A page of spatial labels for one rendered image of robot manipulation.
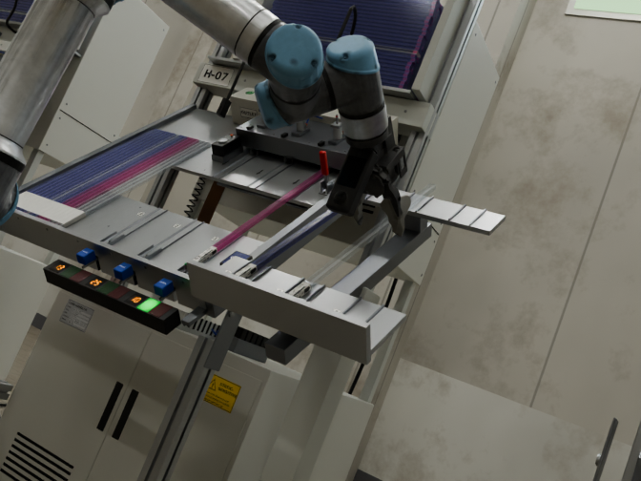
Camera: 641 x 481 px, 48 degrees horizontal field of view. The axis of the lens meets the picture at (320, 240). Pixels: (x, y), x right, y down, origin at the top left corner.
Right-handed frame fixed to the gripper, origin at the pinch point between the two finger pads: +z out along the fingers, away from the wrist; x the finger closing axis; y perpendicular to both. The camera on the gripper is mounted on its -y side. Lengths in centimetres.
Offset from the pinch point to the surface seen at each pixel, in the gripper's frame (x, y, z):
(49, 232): 70, -23, 4
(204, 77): 95, 54, 14
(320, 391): -1.6, -26.7, 14.7
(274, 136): 50, 31, 11
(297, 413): 1.0, -31.0, 17.1
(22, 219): 79, -23, 3
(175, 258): 39.2, -16.4, 6.7
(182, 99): 390, 274, 207
